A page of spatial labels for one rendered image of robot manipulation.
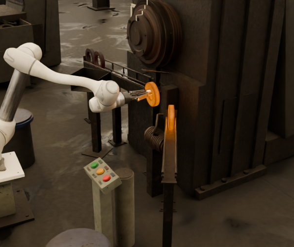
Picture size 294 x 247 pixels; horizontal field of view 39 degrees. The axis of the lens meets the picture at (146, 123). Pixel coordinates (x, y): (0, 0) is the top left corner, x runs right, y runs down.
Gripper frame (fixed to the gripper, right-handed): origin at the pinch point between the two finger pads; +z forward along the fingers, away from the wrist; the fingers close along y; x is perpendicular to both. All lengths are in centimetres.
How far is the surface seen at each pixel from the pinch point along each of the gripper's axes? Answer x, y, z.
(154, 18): 39.4, -24.1, 15.5
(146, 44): 23.9, -22.8, 8.0
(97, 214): -47, 40, -56
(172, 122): -13.9, 20.3, 3.1
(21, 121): -38, -80, -74
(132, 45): 18.7, -41.7, 6.5
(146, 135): -34.9, -7.8, -1.8
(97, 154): -83, -77, -18
